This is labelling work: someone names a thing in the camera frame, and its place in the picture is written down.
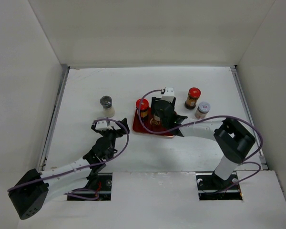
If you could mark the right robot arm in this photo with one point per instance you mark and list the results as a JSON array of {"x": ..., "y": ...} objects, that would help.
[{"x": 233, "y": 138}]

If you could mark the red tray with gold emblem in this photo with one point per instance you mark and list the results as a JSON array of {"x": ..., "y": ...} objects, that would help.
[{"x": 149, "y": 123}]

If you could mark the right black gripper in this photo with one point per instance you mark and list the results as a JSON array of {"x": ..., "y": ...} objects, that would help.
[{"x": 154, "y": 100}]

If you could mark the black cap white bottle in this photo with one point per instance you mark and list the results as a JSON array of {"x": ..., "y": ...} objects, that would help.
[{"x": 156, "y": 120}]

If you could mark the red lid chili sauce jar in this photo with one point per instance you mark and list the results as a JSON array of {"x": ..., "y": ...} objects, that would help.
[{"x": 142, "y": 106}]

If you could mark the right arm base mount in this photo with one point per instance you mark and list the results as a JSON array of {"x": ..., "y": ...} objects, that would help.
[{"x": 211, "y": 187}]

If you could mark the clear lid white shaker bottle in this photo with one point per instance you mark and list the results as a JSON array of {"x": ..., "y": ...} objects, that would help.
[{"x": 108, "y": 109}]

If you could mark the silver lid glass jar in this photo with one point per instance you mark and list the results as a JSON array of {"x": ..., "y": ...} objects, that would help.
[{"x": 202, "y": 110}]

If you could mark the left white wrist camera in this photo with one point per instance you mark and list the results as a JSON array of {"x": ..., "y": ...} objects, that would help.
[{"x": 101, "y": 124}]

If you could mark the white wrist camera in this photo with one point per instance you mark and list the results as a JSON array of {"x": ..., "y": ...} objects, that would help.
[
  {"x": 101, "y": 124},
  {"x": 167, "y": 94}
]

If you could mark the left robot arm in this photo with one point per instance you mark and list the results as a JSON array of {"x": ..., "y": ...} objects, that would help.
[{"x": 36, "y": 188}]

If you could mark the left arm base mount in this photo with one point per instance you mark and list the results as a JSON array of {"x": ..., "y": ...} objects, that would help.
[{"x": 98, "y": 188}]

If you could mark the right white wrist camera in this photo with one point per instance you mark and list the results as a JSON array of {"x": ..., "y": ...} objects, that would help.
[{"x": 167, "y": 94}]

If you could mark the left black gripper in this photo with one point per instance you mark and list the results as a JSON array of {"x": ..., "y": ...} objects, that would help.
[{"x": 117, "y": 134}]

